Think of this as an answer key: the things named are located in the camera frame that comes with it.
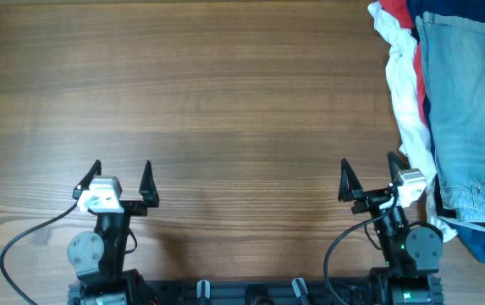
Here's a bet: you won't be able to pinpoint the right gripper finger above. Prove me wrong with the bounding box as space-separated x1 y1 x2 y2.
338 158 363 202
387 152 408 186

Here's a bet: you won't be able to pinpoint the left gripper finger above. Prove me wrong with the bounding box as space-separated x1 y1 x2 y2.
139 160 159 208
72 159 102 199

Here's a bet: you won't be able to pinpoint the light blue denim shorts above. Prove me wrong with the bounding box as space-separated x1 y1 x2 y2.
415 11 485 238

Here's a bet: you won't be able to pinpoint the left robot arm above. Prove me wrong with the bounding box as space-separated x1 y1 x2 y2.
67 160 160 304

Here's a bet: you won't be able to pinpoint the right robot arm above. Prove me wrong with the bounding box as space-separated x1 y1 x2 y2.
339 152 444 304

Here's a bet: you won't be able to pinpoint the white shirt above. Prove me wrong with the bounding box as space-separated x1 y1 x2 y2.
367 1 457 242

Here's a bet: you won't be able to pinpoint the dark blue garment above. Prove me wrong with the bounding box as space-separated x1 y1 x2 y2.
405 0 485 265

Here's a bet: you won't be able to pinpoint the red garment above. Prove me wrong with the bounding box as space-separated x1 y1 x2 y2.
379 0 428 127

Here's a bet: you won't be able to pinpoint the right black cable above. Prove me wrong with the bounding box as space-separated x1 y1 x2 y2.
323 186 398 305

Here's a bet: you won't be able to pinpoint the black cable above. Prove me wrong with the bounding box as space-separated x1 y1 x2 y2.
323 186 398 305
0 201 80 305

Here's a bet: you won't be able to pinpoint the left black cable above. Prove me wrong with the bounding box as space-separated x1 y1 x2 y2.
0 201 80 305

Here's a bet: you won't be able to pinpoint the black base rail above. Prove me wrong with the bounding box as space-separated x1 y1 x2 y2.
67 277 444 305

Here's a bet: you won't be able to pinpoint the left grey rail clip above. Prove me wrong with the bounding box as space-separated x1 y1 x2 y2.
196 280 211 305

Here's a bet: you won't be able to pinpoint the grey rail clip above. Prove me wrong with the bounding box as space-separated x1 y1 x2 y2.
291 277 310 305
196 280 211 305

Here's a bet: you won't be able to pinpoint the right grey rail clip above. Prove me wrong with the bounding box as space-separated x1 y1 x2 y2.
291 277 310 305

